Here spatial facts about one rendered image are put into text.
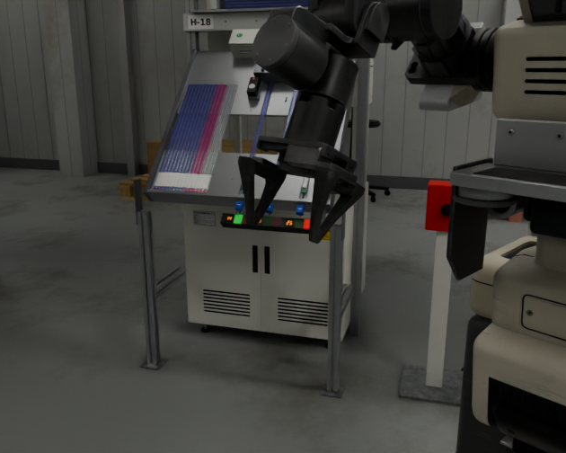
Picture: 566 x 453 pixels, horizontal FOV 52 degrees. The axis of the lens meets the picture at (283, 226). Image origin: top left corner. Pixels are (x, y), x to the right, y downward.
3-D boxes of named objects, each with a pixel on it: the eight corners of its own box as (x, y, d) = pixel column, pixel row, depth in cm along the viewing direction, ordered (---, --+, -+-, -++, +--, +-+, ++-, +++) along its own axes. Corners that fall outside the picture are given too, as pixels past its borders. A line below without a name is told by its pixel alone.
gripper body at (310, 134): (320, 159, 59) (340, 92, 59) (252, 150, 66) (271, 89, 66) (354, 179, 64) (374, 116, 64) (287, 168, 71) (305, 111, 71)
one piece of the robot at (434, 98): (453, 98, 92) (453, 23, 88) (482, 99, 88) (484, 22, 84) (418, 111, 85) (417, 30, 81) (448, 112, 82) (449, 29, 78)
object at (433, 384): (467, 407, 205) (488, 191, 185) (398, 397, 212) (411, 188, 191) (465, 374, 227) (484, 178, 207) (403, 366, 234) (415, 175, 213)
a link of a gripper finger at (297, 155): (310, 239, 57) (338, 149, 58) (260, 226, 62) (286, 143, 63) (348, 253, 62) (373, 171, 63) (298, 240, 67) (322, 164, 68)
